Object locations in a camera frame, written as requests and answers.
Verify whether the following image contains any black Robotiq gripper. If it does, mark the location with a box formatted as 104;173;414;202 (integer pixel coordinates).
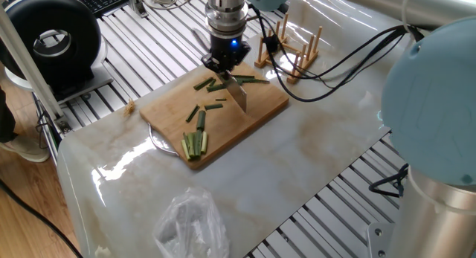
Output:
202;33;252;83

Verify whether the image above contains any steel cleaver knife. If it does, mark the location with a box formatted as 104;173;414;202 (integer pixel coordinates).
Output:
191;27;248;114

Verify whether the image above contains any clear plastic bag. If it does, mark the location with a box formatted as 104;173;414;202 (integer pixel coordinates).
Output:
152;187;231;258

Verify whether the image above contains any dark green garlic piece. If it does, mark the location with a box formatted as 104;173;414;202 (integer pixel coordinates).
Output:
188;132;198;158
182;132;195;159
194;129;203;158

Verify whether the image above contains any bamboo cutting board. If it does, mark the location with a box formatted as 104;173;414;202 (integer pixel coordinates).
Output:
139;55;290;172

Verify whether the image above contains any wooden peg rack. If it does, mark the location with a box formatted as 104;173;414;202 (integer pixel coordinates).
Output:
254;12;324;85

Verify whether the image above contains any marble pattern table mat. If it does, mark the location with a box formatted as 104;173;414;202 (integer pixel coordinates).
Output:
56;0;410;258

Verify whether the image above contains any beige shoe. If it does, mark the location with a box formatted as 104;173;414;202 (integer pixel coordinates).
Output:
0;134;51;164

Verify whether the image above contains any dark rounded object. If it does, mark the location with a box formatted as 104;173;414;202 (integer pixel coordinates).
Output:
0;86;18;143

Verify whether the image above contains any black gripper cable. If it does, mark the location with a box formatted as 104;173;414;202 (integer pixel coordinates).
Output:
248;4;425;103
260;23;408;90

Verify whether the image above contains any short aluminium frame post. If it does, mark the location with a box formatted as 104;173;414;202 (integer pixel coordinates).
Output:
128;0;149;18

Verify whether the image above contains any thin black hanging cable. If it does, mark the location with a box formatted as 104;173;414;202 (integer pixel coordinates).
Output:
35;111;53;150

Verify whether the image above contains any black base cable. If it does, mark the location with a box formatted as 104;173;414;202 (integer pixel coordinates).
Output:
368;163;410;199

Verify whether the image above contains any black ring-shaped fan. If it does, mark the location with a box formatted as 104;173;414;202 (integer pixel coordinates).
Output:
0;0;115;105

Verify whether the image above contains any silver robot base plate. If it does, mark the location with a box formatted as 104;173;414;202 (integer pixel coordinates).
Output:
366;222;395;258

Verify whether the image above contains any black floor cable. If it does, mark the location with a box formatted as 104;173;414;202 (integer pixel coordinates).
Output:
0;178;85;258

